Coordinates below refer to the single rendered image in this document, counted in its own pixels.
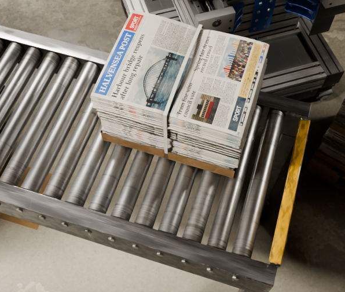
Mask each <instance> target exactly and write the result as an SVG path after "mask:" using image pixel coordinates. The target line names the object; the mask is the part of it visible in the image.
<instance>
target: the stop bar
mask: <svg viewBox="0 0 345 292"><path fill-rule="evenodd" d="M310 122H311V121H310V120H308V119H304V118H300V120H299V124H298V129H297V133H296V138H295V143H294V146H293V151H292V156H291V161H290V164H289V170H288V175H287V180H286V183H285V188H284V193H283V196H282V201H281V206H280V212H279V215H278V220H277V225H276V230H275V233H274V238H273V243H272V247H271V252H270V257H269V262H268V264H269V265H270V266H273V267H276V268H280V267H281V263H282V258H283V255H284V249H285V244H286V243H287V234H288V230H289V224H290V220H291V215H292V210H293V204H294V201H295V195H296V190H297V187H298V181H299V176H300V170H301V167H302V162H303V156H304V151H305V147H306V143H307V141H308V139H307V136H308V133H309V127H310Z"/></svg>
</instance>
